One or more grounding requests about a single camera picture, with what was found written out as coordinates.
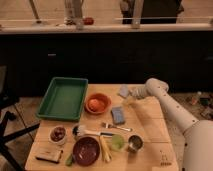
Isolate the grey towel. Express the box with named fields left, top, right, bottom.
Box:
left=118, top=84, right=129, bottom=98

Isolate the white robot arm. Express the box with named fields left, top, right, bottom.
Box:
left=130, top=78, right=213, bottom=171

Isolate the blue grey sponge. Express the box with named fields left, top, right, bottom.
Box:
left=111, top=107, right=125, bottom=124

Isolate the orange bowl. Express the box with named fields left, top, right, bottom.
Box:
left=85, top=93, right=111, bottom=115

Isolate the orange fruit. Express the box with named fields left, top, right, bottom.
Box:
left=88, top=99, right=104, bottom=112

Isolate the metal cup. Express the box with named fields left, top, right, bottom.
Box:
left=128, top=135, right=143, bottom=153

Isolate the green plastic cup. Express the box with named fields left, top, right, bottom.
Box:
left=110, top=135, right=124, bottom=151

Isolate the green plastic tray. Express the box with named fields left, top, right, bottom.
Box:
left=37, top=77, right=88, bottom=122

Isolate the dark red bowl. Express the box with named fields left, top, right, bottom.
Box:
left=72, top=137, right=100, bottom=166

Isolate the red object on counter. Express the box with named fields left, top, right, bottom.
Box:
left=83, top=17, right=94, bottom=25

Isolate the small white bowl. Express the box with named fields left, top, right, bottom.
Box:
left=49, top=126, right=66, bottom=145

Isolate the green vegetable piece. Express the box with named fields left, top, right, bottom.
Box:
left=65, top=154, right=74, bottom=166

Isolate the wooden block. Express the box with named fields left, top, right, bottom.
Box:
left=35, top=148, right=63, bottom=163

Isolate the black chair frame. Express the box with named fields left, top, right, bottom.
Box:
left=0, top=65, right=41, bottom=171

